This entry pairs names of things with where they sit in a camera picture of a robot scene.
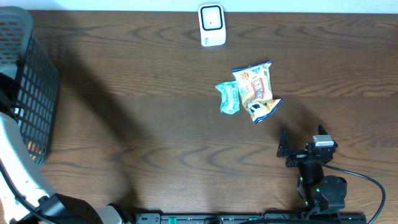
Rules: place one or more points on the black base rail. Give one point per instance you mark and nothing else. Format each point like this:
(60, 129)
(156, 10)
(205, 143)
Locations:
(269, 217)

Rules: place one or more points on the black plastic mesh basket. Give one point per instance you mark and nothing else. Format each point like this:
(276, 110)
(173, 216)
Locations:
(30, 83)

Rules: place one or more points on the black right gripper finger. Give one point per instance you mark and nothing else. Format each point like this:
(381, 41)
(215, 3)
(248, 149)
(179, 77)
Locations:
(284, 148)
(321, 130)

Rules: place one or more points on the white barcode scanner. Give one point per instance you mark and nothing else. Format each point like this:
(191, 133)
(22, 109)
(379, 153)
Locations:
(212, 25)

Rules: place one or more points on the green wet wipes pack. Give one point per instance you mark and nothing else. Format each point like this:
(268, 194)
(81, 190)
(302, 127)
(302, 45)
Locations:
(229, 97)

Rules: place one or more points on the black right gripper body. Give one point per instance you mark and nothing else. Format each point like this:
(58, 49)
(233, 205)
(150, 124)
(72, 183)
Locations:
(297, 156)

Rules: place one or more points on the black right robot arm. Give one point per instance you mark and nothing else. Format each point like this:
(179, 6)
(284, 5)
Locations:
(323, 193)

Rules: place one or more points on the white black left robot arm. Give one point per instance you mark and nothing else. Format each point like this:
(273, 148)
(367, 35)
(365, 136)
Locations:
(26, 196)

